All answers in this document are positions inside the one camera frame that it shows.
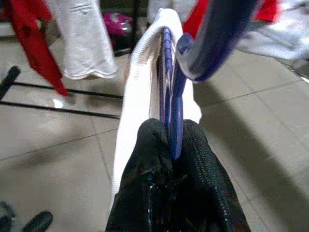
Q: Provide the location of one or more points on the magenta vacuum cleaner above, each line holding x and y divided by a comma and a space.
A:
116, 24

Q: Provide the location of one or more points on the beige trousers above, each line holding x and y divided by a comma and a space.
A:
84, 41

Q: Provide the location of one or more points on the red t-shirt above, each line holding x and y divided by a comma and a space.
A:
196, 17

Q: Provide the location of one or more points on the cream shirt brown sleeves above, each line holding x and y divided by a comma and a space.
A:
135, 108

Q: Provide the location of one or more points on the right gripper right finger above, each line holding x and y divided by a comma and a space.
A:
205, 183

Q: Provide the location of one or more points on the plain red top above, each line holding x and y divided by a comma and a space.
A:
36, 48

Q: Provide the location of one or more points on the black clothes rack silver rail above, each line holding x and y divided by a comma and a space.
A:
8, 79

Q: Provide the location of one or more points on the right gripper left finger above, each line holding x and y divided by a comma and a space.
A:
144, 174

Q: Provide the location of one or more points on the purple plastic hanger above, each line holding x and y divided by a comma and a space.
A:
175, 120

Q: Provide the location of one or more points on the white zip jacket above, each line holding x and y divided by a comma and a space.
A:
277, 38

